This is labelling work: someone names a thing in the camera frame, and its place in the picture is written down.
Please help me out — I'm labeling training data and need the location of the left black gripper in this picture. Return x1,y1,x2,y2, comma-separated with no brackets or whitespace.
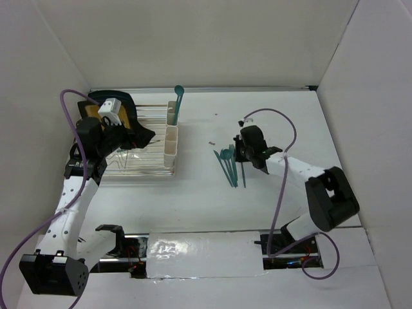
97,116,155,156

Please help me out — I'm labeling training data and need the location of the dark teal plate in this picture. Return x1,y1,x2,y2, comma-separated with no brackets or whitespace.
88,90,137,119

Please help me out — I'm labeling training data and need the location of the white utensil holder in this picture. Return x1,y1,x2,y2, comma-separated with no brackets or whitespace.
164,126,178,168
166,101,178,126

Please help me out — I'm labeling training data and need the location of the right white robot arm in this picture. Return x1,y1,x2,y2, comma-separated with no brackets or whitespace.
234,125,360,252

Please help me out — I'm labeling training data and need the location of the teal chopstick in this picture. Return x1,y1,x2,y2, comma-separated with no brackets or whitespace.
240,162,246,188

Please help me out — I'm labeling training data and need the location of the clear dish rack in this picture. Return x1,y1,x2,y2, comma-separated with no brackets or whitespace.
69,102,178,180

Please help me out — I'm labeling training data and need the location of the teal spoon on table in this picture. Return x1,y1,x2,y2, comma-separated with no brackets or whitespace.
213,149,237,187

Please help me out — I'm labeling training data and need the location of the white utensil holder near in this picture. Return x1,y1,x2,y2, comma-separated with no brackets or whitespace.
164,126,178,168

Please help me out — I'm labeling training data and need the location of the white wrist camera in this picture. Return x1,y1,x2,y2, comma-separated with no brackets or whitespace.
98,98,122,126
238,118,254,128

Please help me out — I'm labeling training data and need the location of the teal spoon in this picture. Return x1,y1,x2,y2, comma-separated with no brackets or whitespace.
173,85,185,126
213,149,237,187

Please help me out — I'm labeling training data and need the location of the reflective tape sheet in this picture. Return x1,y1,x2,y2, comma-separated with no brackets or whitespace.
146,232,264,279

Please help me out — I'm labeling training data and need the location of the teal utensil pile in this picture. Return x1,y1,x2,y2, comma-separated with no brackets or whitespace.
224,144,238,187

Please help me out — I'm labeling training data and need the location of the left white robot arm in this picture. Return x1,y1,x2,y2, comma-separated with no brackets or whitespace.
19,117,155,296

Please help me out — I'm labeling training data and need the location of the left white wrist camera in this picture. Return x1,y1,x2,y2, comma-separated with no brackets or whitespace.
98,98,122,126

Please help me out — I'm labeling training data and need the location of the white utensil holder far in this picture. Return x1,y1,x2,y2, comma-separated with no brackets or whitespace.
166,101,178,126

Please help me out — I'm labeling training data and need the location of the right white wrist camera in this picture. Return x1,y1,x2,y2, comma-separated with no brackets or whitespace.
238,118,254,128

